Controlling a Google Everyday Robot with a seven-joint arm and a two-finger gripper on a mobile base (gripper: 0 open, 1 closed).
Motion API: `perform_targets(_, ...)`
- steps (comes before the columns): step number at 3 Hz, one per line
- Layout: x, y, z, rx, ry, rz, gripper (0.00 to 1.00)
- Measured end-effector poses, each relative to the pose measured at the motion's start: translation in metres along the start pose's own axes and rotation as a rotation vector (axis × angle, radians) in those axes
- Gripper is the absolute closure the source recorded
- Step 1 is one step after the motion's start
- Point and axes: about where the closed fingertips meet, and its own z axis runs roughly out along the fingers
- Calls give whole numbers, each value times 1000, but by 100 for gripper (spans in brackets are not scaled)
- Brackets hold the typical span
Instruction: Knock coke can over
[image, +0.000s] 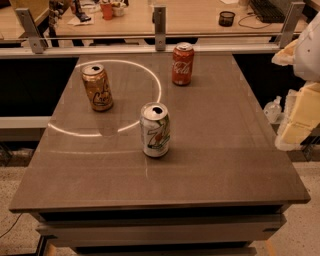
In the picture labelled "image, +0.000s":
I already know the clear sanitizer bottle left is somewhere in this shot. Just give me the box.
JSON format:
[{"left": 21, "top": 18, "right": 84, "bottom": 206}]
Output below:
[{"left": 263, "top": 96, "right": 282, "bottom": 123}]

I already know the white green 7up can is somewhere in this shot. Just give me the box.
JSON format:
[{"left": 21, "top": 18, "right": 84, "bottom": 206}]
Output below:
[{"left": 140, "top": 102, "right": 170, "bottom": 158}]

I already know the black keyboard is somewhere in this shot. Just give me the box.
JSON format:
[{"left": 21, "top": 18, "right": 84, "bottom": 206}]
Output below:
[{"left": 250, "top": 0, "right": 285, "bottom": 23}]

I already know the grey drawer cabinet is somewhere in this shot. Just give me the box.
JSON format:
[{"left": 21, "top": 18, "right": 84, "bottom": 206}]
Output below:
[{"left": 37, "top": 206, "right": 286, "bottom": 254}]

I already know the metal bracket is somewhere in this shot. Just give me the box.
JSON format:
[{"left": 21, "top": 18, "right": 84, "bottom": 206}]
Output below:
[
  {"left": 153, "top": 6, "right": 166, "bottom": 51},
  {"left": 15, "top": 8, "right": 47, "bottom": 54},
  {"left": 275, "top": 1, "right": 305, "bottom": 49}
]

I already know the black cable on desk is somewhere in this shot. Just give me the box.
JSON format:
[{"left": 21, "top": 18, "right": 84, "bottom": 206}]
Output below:
[{"left": 237, "top": 12, "right": 273, "bottom": 30}]

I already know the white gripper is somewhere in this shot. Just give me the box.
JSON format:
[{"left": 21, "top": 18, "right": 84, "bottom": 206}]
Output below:
[{"left": 271, "top": 12, "right": 320, "bottom": 151}]

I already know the red coke can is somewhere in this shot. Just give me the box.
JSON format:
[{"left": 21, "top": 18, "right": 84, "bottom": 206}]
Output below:
[{"left": 172, "top": 42, "right": 194, "bottom": 86}]

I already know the middle metal bracket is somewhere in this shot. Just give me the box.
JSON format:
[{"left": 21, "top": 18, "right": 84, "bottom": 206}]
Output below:
[{"left": 153, "top": 6, "right": 166, "bottom": 51}]

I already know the red cup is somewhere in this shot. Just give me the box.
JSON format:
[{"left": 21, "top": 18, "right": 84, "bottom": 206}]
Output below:
[{"left": 100, "top": 2, "right": 113, "bottom": 20}]

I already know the left metal bracket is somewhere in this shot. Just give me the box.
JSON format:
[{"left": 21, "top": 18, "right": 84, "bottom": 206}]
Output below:
[{"left": 15, "top": 8, "right": 47, "bottom": 54}]

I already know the black floor cable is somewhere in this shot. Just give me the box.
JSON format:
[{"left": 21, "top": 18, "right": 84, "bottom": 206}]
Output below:
[{"left": 0, "top": 213, "right": 24, "bottom": 240}]

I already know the golden LaCroix can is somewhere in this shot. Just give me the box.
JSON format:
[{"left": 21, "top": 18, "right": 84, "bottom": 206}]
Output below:
[{"left": 82, "top": 64, "right": 113, "bottom": 112}]

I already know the white bowl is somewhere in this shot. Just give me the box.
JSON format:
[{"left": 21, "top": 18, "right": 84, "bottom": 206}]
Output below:
[{"left": 112, "top": 5, "right": 125, "bottom": 17}]

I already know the black mesh cup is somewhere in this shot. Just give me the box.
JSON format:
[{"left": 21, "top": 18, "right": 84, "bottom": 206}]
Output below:
[{"left": 219, "top": 11, "right": 235, "bottom": 27}]

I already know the right metal bracket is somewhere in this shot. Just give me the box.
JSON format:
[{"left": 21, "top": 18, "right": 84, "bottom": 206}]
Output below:
[{"left": 275, "top": 1, "right": 305, "bottom": 49}]

